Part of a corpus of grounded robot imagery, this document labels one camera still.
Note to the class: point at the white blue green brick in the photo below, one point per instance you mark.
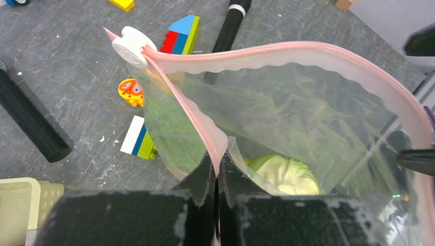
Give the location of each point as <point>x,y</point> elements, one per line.
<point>137,141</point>

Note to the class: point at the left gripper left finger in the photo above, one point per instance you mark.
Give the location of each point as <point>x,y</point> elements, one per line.
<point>182,215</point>

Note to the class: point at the clear polka dot zip bag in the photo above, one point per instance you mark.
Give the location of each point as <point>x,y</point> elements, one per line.
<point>315,102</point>

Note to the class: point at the upright black microphone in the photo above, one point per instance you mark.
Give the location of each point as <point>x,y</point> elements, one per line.
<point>31,121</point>

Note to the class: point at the slanted black microphone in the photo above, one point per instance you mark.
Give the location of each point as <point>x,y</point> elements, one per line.
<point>236,12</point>

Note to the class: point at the light green plastic basket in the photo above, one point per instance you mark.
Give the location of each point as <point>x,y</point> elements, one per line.
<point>25,205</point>

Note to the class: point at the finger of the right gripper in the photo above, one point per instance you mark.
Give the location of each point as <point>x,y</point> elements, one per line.
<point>421,161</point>

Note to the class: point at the blue toy car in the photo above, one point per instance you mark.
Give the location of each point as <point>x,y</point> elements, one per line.
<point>17,2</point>

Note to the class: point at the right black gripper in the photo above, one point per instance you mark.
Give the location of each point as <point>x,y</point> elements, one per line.
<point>421,43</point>

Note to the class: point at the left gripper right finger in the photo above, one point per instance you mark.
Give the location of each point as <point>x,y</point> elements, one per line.
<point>251,216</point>

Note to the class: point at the yellow brick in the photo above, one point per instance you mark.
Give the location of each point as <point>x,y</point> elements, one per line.
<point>125,5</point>

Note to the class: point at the orange cartoon figure block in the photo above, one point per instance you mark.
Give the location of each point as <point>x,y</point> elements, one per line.
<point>130,91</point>

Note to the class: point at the green cabbage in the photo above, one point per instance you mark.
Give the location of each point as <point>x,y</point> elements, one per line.
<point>287,176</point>

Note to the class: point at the multicolour brick stack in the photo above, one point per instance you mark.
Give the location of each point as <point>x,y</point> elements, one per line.
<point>181,36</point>

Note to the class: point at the tan wooden cube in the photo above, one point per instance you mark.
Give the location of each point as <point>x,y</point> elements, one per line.
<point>343,5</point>

